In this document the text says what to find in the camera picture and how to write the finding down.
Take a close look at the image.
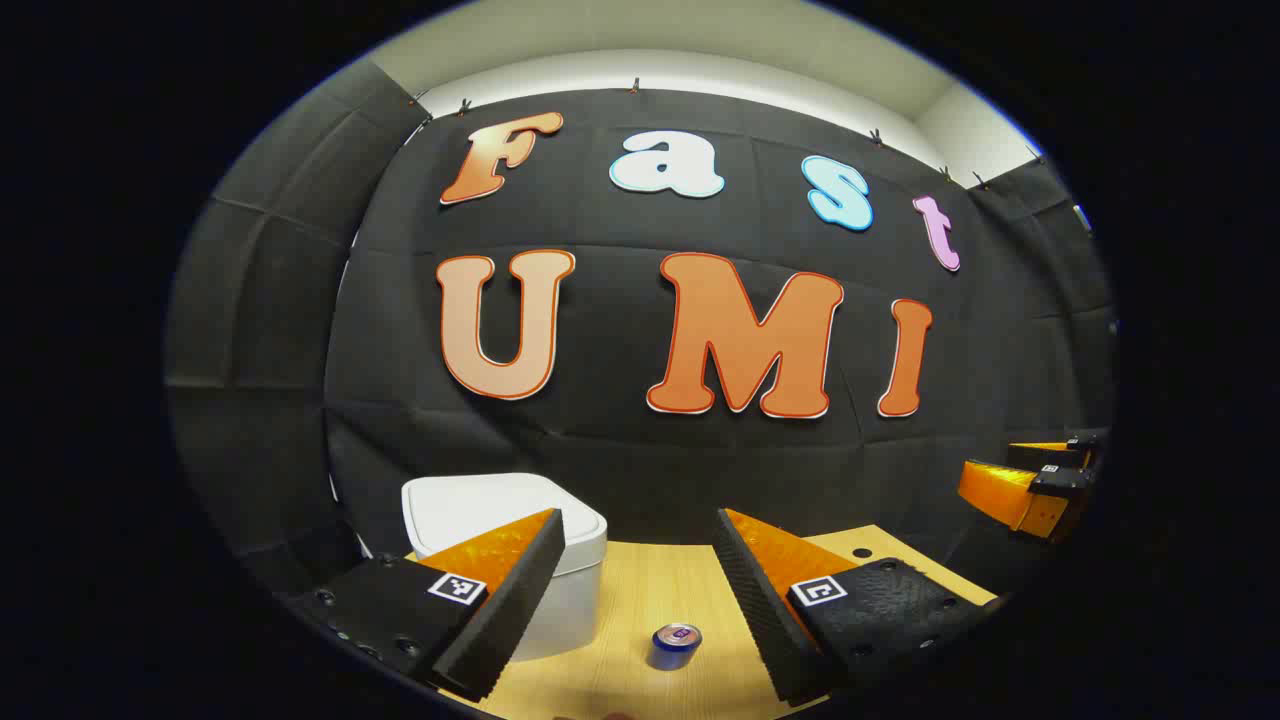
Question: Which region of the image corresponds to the black backdrop cloth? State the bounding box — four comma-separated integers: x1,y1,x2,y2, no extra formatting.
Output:
325,88,1118,563

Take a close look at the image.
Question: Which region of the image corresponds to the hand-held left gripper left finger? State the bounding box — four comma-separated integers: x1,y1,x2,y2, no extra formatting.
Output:
285,507,567,703

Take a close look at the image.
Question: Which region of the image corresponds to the white desktop garbage bin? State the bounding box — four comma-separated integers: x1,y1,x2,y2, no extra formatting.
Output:
401,473,609,663

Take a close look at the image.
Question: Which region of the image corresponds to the black quilted cloth panel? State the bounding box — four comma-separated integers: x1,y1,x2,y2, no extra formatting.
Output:
165,58,433,601

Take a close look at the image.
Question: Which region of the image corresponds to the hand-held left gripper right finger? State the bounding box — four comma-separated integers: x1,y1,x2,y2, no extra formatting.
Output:
712,507,1003,708

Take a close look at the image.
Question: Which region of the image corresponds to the wooden desktop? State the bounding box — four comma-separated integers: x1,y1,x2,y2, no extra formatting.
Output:
405,523,1001,720

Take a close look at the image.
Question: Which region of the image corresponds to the blue pop can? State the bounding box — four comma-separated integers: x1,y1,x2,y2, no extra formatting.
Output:
647,622,704,672

